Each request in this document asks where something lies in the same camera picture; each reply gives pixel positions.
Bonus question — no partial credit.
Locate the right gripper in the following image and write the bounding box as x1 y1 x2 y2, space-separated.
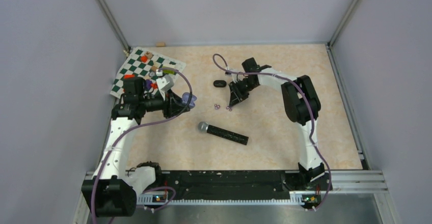
228 78 258 108

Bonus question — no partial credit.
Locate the grey-blue earbud charging case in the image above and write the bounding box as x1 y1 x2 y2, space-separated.
181 92 197 109

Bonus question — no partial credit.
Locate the black earbud charging case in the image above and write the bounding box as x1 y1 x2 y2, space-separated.
213 80 227 88

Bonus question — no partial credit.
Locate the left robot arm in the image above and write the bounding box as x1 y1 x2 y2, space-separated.
82 75 197 219

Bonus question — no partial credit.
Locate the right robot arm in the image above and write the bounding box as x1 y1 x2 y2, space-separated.
225 58 325 189

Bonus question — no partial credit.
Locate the black microphone silver head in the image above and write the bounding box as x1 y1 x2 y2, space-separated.
198 122 249 145

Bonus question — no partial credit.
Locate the red block right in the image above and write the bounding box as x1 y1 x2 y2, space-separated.
151 83 158 90

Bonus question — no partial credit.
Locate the red block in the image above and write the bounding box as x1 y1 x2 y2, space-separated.
151 83 158 90
140 56 148 63
123 74 135 79

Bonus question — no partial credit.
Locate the yellow-green block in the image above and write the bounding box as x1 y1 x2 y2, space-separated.
163 69 176 75

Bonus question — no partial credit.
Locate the purple block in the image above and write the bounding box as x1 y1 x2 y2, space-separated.
144 79 153 90

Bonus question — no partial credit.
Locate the green white chessboard mat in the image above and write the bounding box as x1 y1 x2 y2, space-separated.
110 47 186 99

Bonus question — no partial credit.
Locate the red block top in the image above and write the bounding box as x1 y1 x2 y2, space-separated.
140 56 148 63

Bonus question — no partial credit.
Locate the red block middle left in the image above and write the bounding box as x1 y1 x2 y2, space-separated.
123 74 135 79

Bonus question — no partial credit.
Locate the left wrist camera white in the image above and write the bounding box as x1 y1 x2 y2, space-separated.
156 69 174 100

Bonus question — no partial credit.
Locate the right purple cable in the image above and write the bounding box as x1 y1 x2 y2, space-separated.
212 53 333 211

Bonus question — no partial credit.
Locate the purple cable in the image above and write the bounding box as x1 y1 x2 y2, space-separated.
212 53 333 211
90 68 194 224

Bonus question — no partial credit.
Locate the cork piece at wall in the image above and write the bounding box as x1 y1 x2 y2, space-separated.
155 42 166 47

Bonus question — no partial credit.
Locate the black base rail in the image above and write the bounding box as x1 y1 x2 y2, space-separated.
150 170 333 201

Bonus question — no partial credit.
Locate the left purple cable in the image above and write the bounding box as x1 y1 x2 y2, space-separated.
90 68 194 224

